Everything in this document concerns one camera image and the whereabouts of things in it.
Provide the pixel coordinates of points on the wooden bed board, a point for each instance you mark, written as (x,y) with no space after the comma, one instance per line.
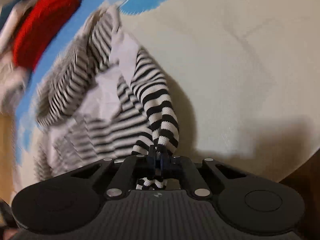
(6,150)

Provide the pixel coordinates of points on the cream folded quilt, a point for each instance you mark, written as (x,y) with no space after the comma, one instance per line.
(11,87)

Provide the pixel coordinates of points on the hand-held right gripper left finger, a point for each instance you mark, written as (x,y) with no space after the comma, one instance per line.
(151,156)

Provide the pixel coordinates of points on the black white striped top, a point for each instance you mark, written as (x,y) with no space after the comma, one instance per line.
(105,100)

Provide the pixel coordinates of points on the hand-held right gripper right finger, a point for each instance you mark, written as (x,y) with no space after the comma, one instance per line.
(163,160)

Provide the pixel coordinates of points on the wooden bed frame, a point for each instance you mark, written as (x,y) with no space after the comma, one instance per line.
(307,180)

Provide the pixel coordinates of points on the red folded blanket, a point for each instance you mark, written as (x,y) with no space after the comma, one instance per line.
(42,27)

